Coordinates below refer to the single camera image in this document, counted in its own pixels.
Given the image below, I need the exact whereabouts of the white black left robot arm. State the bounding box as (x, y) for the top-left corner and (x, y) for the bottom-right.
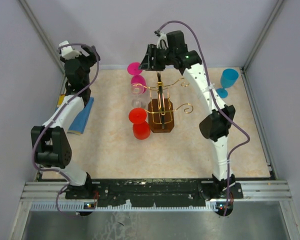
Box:
(30, 41), (101, 199)

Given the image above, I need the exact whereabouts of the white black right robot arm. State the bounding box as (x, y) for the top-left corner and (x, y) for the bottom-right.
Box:
(139, 30), (236, 198)

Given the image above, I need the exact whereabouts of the gold wire wine glass rack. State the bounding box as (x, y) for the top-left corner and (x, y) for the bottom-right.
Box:
(135, 72), (194, 134)

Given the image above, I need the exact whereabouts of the red plastic wine glass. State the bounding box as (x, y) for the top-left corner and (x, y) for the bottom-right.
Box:
(128, 107), (151, 140)

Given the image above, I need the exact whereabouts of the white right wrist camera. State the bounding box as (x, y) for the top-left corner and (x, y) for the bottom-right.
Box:
(154, 29), (168, 50)

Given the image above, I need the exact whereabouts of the cyan plastic wine glass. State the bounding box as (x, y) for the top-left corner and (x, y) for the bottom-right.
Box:
(216, 68), (239, 99)

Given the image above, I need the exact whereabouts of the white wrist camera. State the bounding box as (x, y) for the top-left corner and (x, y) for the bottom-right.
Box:
(59, 40), (82, 60)
(154, 29), (168, 50)

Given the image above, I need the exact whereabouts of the magenta plastic wine glass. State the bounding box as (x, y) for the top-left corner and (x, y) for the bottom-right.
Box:
(127, 62), (147, 95)

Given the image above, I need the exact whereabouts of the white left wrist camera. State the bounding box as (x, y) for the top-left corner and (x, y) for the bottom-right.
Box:
(59, 40), (82, 60)

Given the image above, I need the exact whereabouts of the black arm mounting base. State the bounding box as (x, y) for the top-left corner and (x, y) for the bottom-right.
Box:
(65, 178), (244, 215)

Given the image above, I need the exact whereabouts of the clear wine glass left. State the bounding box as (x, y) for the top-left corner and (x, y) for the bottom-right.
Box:
(130, 83), (147, 109)

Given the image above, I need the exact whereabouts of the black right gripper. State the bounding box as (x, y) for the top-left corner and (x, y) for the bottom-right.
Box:
(138, 44), (175, 72)

